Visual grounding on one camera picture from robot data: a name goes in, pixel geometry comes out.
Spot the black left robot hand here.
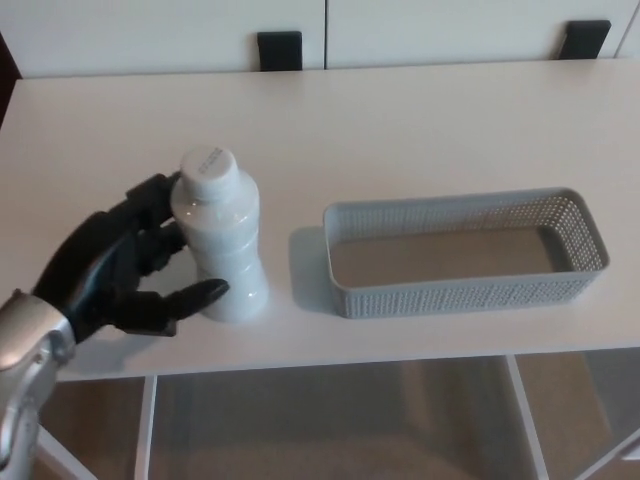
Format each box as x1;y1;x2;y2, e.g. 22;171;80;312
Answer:
30;171;231;346

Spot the black desk clamp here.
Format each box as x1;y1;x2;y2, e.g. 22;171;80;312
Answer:
256;30;304;72
558;19;613;62

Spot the white desk leg frame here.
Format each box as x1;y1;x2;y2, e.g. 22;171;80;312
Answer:
29;373;159;480
503;352;640;480

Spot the white plastic bottle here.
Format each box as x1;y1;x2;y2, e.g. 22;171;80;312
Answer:
169;145;272;324

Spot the dark brown panel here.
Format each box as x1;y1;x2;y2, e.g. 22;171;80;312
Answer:
0;32;21;132

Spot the grey perforated plastic basket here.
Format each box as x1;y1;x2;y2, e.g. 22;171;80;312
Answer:
322;187;611;320

